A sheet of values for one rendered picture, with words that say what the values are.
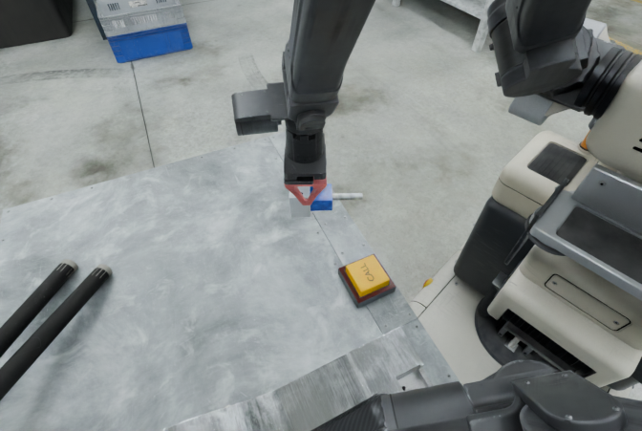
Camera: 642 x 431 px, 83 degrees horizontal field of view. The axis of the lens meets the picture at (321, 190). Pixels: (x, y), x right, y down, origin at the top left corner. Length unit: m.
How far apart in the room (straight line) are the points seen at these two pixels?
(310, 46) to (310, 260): 0.49
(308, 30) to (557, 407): 0.28
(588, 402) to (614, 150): 0.41
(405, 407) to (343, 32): 0.28
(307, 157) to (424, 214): 1.40
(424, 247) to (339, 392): 1.30
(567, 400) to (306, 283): 0.53
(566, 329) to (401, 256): 1.04
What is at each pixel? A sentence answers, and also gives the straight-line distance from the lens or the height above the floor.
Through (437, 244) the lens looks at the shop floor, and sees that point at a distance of 1.82.
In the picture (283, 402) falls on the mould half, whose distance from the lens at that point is 0.56.
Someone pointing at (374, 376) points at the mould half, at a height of 0.89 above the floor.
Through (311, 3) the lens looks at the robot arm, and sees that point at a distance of 0.28.
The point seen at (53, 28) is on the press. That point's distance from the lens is 4.12.
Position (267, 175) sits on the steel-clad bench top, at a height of 0.80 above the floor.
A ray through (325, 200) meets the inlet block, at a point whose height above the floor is 0.95.
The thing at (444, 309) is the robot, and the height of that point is 0.28.
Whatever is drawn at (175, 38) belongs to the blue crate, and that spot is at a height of 0.11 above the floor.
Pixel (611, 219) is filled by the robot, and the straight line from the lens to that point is 0.63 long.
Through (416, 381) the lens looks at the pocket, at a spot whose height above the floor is 0.86.
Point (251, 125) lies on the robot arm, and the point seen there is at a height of 1.12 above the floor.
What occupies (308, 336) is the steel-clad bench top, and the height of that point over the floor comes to 0.80.
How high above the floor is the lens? 1.43
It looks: 47 degrees down
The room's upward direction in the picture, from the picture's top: straight up
